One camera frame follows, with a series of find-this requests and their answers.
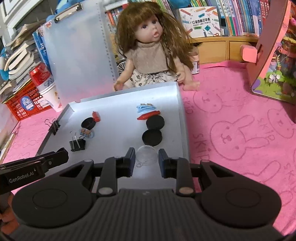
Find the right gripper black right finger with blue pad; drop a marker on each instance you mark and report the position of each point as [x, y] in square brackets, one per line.
[182, 171]

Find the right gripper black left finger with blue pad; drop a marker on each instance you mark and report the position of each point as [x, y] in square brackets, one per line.
[110, 171]

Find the clear plastic dome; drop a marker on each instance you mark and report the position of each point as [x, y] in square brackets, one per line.
[146, 156]

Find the black round puck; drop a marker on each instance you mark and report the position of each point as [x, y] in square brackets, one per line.
[155, 122]

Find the person's left hand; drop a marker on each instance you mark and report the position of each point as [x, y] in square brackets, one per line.
[8, 218]

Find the black round lid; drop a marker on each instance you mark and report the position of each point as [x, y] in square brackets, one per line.
[152, 137]

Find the large black binder clip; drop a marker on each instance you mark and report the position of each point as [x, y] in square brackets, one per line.
[77, 144]

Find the black round cap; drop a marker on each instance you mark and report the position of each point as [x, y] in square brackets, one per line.
[88, 123]

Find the small red cylinder piece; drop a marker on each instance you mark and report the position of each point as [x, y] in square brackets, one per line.
[96, 116]

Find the white shallow cardboard box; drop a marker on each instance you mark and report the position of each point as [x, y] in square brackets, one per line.
[119, 128]

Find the papers on table left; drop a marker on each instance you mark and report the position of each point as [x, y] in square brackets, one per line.
[8, 122]

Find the red hair clip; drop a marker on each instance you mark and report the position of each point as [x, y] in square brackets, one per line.
[145, 116]

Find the black binder clip on rim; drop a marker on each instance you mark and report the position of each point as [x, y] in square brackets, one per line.
[53, 125]

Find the pink bunny tablecloth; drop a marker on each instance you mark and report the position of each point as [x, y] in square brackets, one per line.
[245, 190]

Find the blue hair clip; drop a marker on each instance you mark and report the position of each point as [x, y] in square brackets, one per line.
[145, 107]

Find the red plastic basket left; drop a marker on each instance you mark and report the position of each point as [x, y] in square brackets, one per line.
[26, 102]

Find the white paper cup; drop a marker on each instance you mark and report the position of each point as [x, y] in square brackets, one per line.
[52, 97]

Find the blue plush far left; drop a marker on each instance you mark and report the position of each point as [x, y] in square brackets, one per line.
[4, 74]

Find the red soda can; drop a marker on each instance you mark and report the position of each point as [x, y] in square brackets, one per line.
[41, 76]

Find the translucent clipboard folder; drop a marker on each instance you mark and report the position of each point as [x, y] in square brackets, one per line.
[80, 53]

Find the brown-haired baby doll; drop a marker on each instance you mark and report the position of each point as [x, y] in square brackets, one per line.
[155, 46]

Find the small jar behind doll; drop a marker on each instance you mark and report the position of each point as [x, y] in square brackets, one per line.
[196, 62]

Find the stack of books left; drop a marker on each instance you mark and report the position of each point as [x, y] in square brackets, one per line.
[21, 56]

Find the wooden drawer cabinet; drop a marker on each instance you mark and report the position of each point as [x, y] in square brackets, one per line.
[221, 48]

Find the pink cardboard toy house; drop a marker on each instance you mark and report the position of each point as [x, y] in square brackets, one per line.
[271, 63]

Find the white label printer box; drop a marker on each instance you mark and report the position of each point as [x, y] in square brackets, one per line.
[200, 22]

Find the row of colourful books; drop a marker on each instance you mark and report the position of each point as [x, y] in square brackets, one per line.
[237, 18]

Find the blue white plush large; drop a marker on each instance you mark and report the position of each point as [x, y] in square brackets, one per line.
[177, 4]

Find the small round keychain charm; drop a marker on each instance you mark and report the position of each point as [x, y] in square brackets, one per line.
[85, 133]

